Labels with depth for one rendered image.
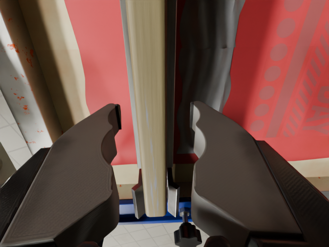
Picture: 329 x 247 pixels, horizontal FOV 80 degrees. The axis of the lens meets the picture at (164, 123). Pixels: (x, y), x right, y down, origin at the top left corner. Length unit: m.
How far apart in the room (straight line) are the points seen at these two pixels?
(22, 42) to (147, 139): 0.18
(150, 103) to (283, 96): 0.23
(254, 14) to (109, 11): 0.17
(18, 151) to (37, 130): 1.59
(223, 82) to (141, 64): 0.16
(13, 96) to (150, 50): 0.20
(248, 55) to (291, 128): 0.16
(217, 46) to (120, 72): 0.13
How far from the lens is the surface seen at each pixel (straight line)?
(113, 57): 0.28
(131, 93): 0.25
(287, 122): 0.38
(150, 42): 0.16
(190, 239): 0.36
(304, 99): 0.37
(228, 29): 0.28
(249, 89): 0.32
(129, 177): 0.40
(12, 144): 1.89
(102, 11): 0.27
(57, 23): 0.29
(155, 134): 0.20
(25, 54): 0.29
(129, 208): 0.39
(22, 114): 0.32
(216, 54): 0.28
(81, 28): 0.28
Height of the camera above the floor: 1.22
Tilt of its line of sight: 57 degrees down
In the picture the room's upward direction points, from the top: 175 degrees clockwise
